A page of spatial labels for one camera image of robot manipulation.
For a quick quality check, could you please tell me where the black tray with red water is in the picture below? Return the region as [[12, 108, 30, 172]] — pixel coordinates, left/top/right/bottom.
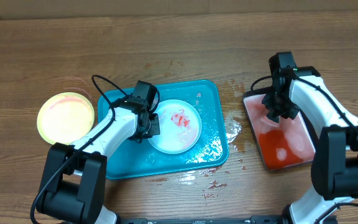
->
[[242, 91, 316, 171]]

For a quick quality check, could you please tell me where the teal plastic tray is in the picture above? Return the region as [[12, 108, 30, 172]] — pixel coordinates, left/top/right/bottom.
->
[[106, 80, 229, 179]]

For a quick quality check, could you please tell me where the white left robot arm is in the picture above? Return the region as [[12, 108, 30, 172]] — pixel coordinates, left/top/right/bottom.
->
[[30, 81, 160, 223]]

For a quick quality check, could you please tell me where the yellow plate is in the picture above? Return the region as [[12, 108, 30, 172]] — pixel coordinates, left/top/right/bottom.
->
[[37, 92, 94, 144]]

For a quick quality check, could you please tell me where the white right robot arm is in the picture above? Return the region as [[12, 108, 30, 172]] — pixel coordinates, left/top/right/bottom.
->
[[262, 52, 358, 223]]

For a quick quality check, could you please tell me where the light blue plate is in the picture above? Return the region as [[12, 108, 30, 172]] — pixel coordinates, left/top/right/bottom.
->
[[149, 100, 202, 154]]

